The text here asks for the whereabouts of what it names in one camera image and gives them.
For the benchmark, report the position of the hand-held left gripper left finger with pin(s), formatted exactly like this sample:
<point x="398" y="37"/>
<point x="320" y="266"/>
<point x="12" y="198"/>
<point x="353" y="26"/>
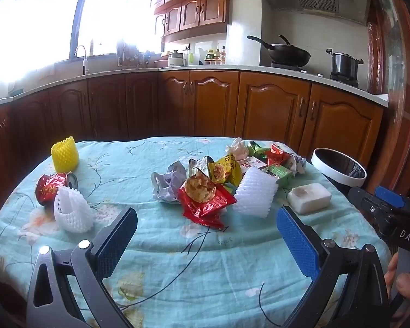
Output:
<point x="116" y="242"/>

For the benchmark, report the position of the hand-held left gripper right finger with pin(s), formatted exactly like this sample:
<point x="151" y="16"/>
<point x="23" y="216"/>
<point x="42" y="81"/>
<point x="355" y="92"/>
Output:
<point x="297" y="242"/>

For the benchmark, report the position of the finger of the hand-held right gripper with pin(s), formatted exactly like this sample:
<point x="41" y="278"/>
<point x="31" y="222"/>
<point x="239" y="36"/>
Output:
<point x="391" y="196"/>
<point x="362" y="201"/>

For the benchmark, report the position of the white rimmed black trash bin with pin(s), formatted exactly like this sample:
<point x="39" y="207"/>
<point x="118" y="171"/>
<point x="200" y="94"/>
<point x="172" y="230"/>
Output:
<point x="341" y="167"/>

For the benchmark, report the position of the large white foam fruit net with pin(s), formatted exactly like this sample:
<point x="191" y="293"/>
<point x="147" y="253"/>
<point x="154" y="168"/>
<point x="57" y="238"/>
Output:
<point x="254" y="193"/>

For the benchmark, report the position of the small green box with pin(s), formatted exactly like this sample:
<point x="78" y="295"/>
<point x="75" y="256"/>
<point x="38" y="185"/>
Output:
<point x="276" y="172"/>

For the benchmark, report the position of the grey plastic bag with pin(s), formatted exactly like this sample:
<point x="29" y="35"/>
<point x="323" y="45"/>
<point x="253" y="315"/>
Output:
<point x="167" y="184"/>

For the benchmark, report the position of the red cartoon snack packet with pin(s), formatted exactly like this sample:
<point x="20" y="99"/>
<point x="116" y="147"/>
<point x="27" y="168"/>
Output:
<point x="276" y="155"/>

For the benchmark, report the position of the red and white carton box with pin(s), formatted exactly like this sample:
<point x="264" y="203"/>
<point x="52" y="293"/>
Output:
<point x="251" y="164"/>

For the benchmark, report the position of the white foam block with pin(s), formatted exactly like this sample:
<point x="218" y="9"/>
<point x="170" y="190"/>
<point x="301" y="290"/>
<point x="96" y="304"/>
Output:
<point x="309" y="198"/>

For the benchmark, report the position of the small white foam fruit net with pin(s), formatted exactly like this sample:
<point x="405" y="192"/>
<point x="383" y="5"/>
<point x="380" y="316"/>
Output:
<point x="71" y="211"/>

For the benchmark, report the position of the crumpled grey wrapper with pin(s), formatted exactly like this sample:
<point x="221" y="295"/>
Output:
<point x="297" y="165"/>

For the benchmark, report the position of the light blue floral tablecloth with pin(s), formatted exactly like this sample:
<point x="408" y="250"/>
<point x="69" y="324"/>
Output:
<point x="191" y="263"/>

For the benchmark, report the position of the red drink can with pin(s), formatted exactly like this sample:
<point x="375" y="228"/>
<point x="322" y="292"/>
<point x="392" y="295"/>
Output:
<point x="49" y="188"/>

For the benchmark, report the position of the red chips snack packet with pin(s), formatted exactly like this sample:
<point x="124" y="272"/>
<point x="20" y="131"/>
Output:
<point x="205" y="201"/>

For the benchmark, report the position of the yellow foam fruit net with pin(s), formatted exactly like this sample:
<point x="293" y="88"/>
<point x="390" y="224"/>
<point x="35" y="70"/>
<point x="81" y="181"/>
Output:
<point x="65" y="157"/>

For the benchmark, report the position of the yellow snack packet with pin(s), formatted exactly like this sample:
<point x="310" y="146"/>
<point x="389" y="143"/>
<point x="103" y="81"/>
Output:
<point x="225" y="169"/>

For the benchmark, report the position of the pinkish crumpled plastic bag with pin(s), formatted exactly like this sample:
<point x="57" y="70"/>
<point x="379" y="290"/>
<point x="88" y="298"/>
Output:
<point x="237" y="148"/>

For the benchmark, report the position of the silver foil wrapper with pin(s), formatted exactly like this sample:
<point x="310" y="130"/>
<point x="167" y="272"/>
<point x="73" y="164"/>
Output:
<point x="198" y="165"/>

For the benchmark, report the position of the steel cooking pot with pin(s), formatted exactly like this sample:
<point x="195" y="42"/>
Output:
<point x="343" y="65"/>

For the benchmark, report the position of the black gas stove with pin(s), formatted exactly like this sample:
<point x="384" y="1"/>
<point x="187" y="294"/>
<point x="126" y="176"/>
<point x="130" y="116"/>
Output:
<point x="293" y="66"/>

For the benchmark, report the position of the black wok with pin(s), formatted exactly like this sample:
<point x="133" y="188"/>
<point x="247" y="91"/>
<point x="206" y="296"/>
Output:
<point x="288" y="54"/>

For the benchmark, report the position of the wooden base cabinets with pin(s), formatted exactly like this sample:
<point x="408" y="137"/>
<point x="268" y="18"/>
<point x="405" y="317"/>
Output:
<point x="208" y="102"/>

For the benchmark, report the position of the pale stone countertop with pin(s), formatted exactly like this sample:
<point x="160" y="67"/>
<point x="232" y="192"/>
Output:
<point x="123" y="71"/>

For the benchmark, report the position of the steel kitchen faucet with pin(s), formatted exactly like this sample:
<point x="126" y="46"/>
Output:
<point x="85" y="63"/>

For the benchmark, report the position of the dish rack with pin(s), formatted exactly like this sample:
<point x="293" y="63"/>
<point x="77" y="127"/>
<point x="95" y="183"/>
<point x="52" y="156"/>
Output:
<point x="129" y="56"/>

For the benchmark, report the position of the green plastic bottle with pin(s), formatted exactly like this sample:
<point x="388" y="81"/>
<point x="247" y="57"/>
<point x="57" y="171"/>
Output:
<point x="190" y="58"/>

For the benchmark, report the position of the tall condiment bottle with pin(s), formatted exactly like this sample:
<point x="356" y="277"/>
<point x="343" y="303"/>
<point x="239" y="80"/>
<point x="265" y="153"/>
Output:
<point x="222" y="55"/>

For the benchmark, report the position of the kitchen window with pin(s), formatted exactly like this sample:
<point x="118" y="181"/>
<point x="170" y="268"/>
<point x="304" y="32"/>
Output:
<point x="54" y="24"/>

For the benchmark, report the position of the wooden door frame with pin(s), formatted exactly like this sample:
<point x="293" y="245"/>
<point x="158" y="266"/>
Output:
<point x="399" y="75"/>

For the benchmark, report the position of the wooden wall cabinets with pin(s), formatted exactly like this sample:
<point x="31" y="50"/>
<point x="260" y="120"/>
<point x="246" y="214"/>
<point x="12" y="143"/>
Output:
<point x="198" y="6"/>

